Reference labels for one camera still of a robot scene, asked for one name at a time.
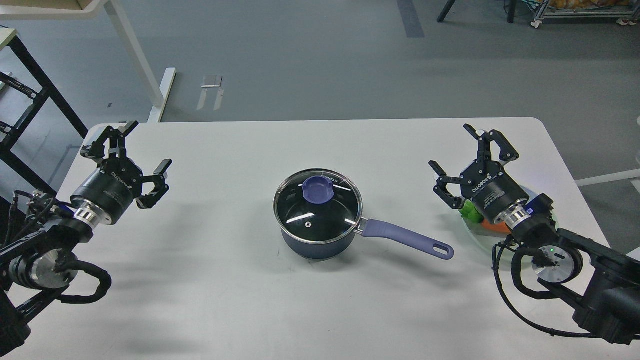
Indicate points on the black metal rack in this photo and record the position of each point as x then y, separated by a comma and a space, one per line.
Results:
12, 133

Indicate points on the clear glass plate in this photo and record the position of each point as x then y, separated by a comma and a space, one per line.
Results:
484, 239

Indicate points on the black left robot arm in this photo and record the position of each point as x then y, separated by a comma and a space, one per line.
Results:
38, 265

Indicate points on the glass lid with purple knob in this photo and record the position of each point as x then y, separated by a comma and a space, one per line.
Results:
317, 206

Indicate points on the wheeled metal cart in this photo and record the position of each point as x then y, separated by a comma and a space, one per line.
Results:
626, 12

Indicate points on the green vegetable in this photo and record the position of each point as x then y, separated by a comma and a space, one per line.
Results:
471, 213

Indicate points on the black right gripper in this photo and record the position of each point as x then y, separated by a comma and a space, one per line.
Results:
492, 192

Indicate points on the black camera box right wrist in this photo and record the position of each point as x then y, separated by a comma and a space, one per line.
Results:
541, 205

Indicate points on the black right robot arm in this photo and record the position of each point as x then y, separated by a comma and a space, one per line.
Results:
601, 285

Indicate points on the orange carrot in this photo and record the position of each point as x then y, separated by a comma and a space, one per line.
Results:
500, 228

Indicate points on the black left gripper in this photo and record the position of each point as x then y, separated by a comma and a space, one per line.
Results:
117, 181

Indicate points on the black stand legs background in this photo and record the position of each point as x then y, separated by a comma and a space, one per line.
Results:
478, 10

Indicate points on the blue saucepan with purple handle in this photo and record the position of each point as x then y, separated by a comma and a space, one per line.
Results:
371, 228

